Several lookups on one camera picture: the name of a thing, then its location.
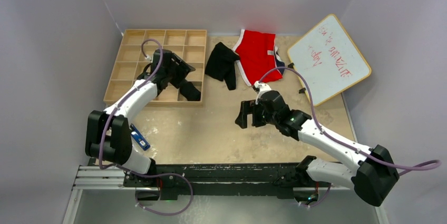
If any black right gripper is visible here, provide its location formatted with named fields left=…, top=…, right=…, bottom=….
left=236, top=100, right=278, bottom=129

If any black striped underwear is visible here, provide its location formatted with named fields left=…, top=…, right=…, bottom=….
left=178, top=81, right=202, bottom=102

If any plain black underwear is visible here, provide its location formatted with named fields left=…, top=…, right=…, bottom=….
left=205, top=42, right=240, bottom=91

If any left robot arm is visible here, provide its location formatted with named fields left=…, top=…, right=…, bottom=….
left=85, top=49, right=201, bottom=187

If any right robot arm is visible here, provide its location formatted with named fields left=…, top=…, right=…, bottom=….
left=235, top=91, right=400, bottom=207

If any red white blue underwear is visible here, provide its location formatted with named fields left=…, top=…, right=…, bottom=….
left=232, top=29, right=285, bottom=86

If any wooden compartment tray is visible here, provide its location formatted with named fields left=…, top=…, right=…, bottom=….
left=103, top=29, right=207, bottom=105

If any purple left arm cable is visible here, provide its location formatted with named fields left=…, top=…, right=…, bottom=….
left=98, top=38, right=195, bottom=217

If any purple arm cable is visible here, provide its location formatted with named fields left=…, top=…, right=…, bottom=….
left=256, top=66, right=441, bottom=209
left=98, top=38, right=195, bottom=217

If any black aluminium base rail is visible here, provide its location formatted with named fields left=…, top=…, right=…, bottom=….
left=74, top=162, right=329, bottom=200

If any white board with wooden frame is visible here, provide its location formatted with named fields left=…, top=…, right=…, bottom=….
left=287, top=14, right=372, bottom=106

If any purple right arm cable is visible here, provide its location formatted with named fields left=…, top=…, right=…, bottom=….
left=256, top=66, right=441, bottom=209

